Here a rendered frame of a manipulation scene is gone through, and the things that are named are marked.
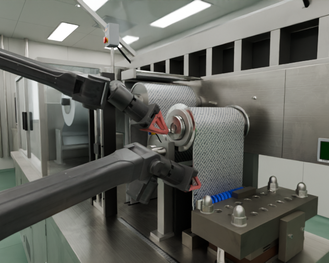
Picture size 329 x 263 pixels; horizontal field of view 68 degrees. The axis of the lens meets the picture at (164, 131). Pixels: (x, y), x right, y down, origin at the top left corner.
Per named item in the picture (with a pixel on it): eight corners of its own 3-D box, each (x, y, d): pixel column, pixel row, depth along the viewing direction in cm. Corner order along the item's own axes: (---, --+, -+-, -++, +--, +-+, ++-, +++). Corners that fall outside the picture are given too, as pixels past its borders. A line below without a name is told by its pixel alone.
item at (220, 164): (191, 205, 72) (192, 144, 71) (241, 190, 86) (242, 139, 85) (193, 206, 72) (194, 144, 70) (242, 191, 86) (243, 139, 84)
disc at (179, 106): (164, 147, 81) (164, 103, 80) (165, 147, 82) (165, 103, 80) (194, 155, 70) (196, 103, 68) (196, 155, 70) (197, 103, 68)
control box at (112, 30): (102, 47, 119) (101, 26, 118) (115, 48, 122) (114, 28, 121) (106, 44, 113) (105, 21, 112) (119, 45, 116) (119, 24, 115)
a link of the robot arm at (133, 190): (157, 159, 53) (130, 143, 57) (132, 206, 52) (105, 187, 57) (178, 168, 63) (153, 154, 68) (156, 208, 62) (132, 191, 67)
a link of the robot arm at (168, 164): (157, 153, 59) (147, 146, 64) (144, 178, 59) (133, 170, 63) (177, 163, 63) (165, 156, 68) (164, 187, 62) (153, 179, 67)
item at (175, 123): (185, 133, 70) (171, 144, 75) (189, 132, 71) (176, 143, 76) (176, 110, 72) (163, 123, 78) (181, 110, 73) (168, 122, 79)
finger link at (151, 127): (167, 142, 71) (142, 124, 66) (154, 142, 77) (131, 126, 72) (177, 122, 73) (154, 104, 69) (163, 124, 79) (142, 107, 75)
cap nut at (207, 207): (197, 211, 66) (197, 194, 66) (207, 207, 68) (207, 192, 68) (207, 215, 63) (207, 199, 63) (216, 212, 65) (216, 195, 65)
